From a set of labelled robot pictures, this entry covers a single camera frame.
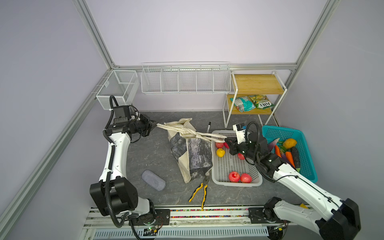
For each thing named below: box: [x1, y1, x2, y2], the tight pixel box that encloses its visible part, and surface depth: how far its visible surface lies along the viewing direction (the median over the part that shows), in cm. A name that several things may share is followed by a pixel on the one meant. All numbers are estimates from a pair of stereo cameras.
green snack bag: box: [249, 94, 275, 110], surface depth 103 cm
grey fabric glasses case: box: [141, 169, 166, 191], surface depth 86 cm
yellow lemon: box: [216, 148, 226, 158], surface depth 93 cm
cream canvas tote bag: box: [156, 118, 227, 184], surface depth 79 cm
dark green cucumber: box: [291, 146, 301, 173], surface depth 91 cm
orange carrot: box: [285, 151, 296, 168], surface depth 93 cm
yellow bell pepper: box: [283, 138, 297, 149], surface depth 96 cm
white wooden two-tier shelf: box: [222, 70, 288, 129], surface depth 98 cm
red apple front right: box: [240, 173, 252, 184], surface depth 82 cm
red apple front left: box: [229, 171, 241, 183], surface depth 83 cm
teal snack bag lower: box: [230, 96, 256, 112], surface depth 101 cm
